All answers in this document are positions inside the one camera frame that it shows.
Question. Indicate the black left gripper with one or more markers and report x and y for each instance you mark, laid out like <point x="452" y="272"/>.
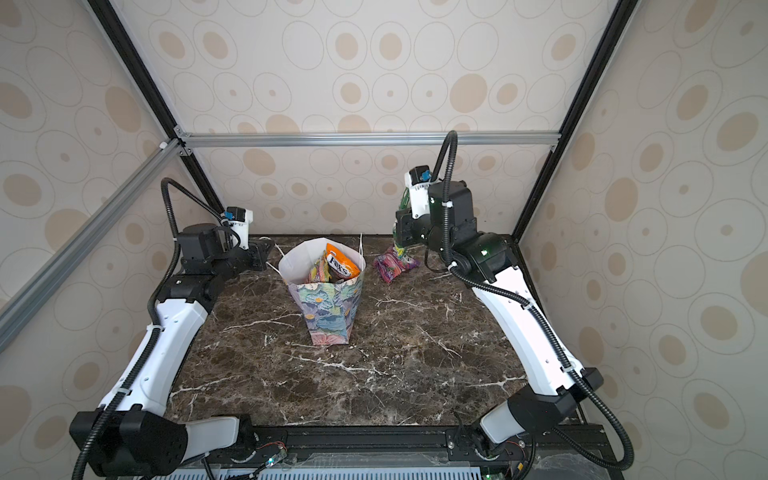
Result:
<point x="261" y="252"/>

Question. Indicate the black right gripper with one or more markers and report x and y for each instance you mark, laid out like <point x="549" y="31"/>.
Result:
<point x="404" y="221"/>

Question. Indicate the purple pink snack bag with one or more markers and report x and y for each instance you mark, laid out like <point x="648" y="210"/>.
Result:
<point x="393" y="262"/>

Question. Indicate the orange snack bag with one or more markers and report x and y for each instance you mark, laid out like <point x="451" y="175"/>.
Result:
<point x="340" y="265"/>

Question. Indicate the floral paper bag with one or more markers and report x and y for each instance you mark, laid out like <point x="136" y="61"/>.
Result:
<point x="328" y="309"/>

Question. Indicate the green spring tea snack bag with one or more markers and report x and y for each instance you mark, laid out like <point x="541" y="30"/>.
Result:
<point x="403" y="236"/>

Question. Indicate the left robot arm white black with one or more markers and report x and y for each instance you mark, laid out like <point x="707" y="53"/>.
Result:
<point x="129" y="434"/>

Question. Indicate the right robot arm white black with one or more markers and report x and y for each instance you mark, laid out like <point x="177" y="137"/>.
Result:
<point x="487" y="265"/>

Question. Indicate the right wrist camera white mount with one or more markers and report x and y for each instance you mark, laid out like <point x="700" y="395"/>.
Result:
<point x="417" y="182"/>

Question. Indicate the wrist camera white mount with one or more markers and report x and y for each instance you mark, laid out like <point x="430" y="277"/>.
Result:
<point x="417" y="182"/>
<point x="239" y="220"/>

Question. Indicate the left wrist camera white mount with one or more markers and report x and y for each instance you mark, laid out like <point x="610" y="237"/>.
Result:
<point x="239" y="220"/>

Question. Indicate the silver aluminium rail back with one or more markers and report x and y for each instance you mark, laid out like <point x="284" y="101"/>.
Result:
<point x="328" y="139"/>

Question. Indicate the silver aluminium rail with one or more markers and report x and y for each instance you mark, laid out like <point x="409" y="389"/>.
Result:
<point x="328" y="139"/>
<point x="18" y="312"/>

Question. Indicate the silver aluminium rail left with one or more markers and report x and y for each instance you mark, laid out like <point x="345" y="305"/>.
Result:
<point x="18" y="312"/>

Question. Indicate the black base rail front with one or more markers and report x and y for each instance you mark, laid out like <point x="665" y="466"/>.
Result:
<point x="387" y="452"/>

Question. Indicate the black corner frame post left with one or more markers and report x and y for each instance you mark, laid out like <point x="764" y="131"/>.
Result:
<point x="108" y="19"/>

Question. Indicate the black corner frame post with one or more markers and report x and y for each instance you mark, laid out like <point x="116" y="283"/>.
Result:
<point x="606" y="46"/>
<point x="108" y="19"/>

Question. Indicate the black corner frame post right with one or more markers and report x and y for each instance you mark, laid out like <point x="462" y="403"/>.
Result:
<point x="606" y="46"/>

